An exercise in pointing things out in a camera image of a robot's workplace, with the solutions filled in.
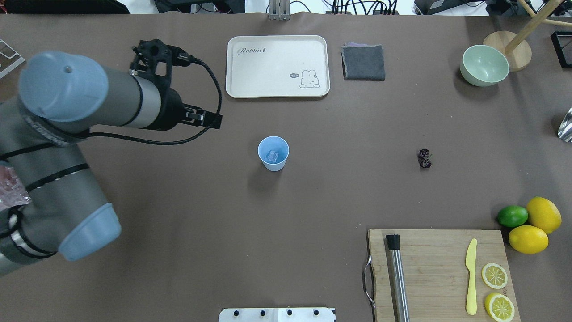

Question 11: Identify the mint green bowl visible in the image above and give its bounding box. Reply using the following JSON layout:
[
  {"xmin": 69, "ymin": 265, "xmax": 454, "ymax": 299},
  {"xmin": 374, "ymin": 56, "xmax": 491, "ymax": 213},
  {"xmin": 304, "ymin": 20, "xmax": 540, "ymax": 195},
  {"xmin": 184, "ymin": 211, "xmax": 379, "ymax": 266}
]
[{"xmin": 460, "ymin": 45, "xmax": 509, "ymax": 86}]

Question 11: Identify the cream rabbit tray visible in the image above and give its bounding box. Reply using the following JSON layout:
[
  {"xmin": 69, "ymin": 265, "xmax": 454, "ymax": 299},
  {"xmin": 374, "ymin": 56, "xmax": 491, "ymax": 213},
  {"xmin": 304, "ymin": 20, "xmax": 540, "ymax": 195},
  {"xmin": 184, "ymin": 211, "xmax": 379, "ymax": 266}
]
[{"xmin": 225, "ymin": 35, "xmax": 330, "ymax": 98}]

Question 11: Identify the black metal tray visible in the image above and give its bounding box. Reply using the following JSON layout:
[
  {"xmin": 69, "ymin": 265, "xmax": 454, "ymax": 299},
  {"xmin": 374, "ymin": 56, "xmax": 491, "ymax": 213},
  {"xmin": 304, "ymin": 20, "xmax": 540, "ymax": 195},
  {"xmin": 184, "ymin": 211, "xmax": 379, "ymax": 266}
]
[{"xmin": 550, "ymin": 31, "xmax": 572, "ymax": 68}]

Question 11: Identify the yellow lemon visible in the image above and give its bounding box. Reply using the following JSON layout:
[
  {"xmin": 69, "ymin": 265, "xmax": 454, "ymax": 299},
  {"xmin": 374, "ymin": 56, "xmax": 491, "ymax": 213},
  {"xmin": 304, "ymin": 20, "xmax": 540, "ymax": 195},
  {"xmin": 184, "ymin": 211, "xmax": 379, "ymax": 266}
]
[
  {"xmin": 509, "ymin": 225, "xmax": 549, "ymax": 254},
  {"xmin": 526, "ymin": 196, "xmax": 562, "ymax": 235}
]

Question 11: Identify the yellow lemon lower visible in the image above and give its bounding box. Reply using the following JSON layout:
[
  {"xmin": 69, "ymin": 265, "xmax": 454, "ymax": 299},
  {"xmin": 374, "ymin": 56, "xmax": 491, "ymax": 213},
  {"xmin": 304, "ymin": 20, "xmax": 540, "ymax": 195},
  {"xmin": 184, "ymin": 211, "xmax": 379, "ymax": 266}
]
[{"xmin": 509, "ymin": 225, "xmax": 549, "ymax": 254}]

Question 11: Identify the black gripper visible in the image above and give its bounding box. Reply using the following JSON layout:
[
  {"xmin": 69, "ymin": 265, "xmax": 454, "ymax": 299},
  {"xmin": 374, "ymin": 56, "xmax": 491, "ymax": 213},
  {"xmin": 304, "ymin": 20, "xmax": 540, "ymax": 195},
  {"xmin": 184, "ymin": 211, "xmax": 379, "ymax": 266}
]
[{"xmin": 152, "ymin": 89, "xmax": 223, "ymax": 131}]

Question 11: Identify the pink bowl of ice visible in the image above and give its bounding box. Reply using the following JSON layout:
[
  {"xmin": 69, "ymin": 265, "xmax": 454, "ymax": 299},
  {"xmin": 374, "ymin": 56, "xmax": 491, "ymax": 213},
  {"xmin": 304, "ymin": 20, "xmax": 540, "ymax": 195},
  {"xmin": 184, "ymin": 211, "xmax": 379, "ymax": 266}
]
[{"xmin": 0, "ymin": 166, "xmax": 31, "ymax": 211}]

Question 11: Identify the steel muddler black tip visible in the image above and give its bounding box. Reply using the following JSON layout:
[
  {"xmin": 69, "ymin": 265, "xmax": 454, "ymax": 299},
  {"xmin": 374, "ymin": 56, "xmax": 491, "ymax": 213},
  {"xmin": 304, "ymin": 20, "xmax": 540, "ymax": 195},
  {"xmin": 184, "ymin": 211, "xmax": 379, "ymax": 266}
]
[{"xmin": 386, "ymin": 234, "xmax": 411, "ymax": 322}]

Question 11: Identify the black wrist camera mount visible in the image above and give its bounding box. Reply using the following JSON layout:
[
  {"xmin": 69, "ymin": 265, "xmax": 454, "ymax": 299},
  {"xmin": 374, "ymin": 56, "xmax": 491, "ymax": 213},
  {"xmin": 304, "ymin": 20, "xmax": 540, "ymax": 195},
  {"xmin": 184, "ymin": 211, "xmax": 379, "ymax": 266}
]
[{"xmin": 129, "ymin": 39, "xmax": 193, "ymax": 93}]

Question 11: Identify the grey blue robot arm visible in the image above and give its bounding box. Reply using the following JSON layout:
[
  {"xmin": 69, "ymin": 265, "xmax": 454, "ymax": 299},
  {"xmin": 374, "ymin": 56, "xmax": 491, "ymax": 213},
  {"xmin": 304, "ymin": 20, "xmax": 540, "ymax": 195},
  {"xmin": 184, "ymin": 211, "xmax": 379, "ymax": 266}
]
[{"xmin": 1, "ymin": 50, "xmax": 222, "ymax": 276}]

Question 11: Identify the metal ice scoop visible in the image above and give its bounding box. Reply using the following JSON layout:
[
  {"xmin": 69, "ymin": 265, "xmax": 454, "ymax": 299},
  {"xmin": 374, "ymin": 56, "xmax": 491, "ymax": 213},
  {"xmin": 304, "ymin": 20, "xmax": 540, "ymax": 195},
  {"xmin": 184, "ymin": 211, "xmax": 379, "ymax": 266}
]
[{"xmin": 556, "ymin": 108, "xmax": 572, "ymax": 143}]

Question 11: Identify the grey folded cloth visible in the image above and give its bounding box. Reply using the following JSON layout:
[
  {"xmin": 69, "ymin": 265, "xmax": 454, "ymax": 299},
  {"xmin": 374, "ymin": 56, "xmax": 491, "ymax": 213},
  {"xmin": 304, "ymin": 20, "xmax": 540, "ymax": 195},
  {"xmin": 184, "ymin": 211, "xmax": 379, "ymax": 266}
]
[{"xmin": 341, "ymin": 42, "xmax": 386, "ymax": 81}]

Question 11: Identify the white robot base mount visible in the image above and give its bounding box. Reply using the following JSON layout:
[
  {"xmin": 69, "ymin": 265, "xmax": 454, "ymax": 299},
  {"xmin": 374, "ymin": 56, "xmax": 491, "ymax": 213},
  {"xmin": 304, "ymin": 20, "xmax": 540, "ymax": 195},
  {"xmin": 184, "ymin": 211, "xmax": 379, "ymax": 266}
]
[{"xmin": 218, "ymin": 306, "xmax": 336, "ymax": 322}]

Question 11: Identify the yellow lemon upper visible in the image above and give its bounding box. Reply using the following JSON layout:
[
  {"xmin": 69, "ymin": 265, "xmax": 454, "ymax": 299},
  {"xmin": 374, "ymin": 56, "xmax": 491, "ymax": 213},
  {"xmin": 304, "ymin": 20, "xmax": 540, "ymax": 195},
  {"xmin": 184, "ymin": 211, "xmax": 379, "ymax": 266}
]
[{"xmin": 526, "ymin": 196, "xmax": 562, "ymax": 235}]

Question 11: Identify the clear ice cube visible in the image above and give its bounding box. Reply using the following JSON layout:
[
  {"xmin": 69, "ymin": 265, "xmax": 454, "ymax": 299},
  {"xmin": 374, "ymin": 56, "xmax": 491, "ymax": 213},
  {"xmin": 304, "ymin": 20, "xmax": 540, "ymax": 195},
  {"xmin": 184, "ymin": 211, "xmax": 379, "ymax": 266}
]
[{"xmin": 266, "ymin": 150, "xmax": 280, "ymax": 164}]

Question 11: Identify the lemon half lower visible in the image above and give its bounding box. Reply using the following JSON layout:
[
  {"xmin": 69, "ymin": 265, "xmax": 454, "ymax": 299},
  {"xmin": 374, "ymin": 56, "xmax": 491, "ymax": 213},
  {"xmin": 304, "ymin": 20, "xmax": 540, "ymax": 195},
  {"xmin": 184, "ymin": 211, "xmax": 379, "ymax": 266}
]
[{"xmin": 484, "ymin": 292, "xmax": 516, "ymax": 322}]

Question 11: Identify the blue plastic cup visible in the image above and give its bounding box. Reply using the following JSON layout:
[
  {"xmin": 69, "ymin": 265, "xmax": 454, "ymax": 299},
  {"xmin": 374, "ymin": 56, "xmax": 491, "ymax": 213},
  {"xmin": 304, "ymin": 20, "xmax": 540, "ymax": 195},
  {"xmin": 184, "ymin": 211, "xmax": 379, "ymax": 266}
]
[{"xmin": 257, "ymin": 136, "xmax": 290, "ymax": 172}]

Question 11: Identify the black camera cable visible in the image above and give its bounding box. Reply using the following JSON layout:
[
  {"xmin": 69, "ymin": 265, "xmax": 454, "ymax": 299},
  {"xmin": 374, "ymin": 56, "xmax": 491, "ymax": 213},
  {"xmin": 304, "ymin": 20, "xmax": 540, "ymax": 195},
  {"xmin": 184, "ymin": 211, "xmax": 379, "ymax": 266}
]
[{"xmin": 80, "ymin": 56, "xmax": 223, "ymax": 146}]

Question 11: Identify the wooden cup stand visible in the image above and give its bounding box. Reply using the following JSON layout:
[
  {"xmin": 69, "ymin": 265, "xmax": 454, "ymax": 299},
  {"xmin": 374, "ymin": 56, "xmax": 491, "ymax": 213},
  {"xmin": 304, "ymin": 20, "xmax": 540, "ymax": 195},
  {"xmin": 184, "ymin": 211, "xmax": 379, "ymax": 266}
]
[{"xmin": 483, "ymin": 0, "xmax": 571, "ymax": 72}]

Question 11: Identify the wooden cutting board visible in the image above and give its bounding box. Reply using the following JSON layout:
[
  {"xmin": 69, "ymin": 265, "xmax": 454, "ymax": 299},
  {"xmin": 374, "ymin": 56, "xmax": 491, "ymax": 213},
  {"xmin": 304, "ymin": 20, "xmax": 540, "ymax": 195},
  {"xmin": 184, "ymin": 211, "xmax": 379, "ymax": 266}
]
[{"xmin": 367, "ymin": 229, "xmax": 510, "ymax": 322}]

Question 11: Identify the yellow plastic knife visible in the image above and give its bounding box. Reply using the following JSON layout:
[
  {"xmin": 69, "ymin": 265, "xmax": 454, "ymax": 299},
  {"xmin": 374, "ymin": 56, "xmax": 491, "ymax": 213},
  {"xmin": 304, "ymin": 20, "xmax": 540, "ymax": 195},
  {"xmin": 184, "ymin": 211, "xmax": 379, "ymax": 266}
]
[{"xmin": 464, "ymin": 238, "xmax": 478, "ymax": 316}]

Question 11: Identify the green lime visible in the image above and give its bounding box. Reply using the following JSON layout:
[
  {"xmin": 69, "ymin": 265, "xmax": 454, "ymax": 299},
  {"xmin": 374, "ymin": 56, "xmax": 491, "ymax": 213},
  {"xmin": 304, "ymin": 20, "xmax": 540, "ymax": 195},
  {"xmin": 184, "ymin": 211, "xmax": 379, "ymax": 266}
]
[{"xmin": 496, "ymin": 205, "xmax": 529, "ymax": 228}]

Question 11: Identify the lemon slice upper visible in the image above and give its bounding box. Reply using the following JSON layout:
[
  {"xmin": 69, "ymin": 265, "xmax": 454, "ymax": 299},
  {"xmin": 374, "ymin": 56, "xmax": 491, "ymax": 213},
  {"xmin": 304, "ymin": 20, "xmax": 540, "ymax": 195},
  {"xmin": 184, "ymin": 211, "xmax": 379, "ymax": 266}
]
[{"xmin": 481, "ymin": 263, "xmax": 509, "ymax": 289}]

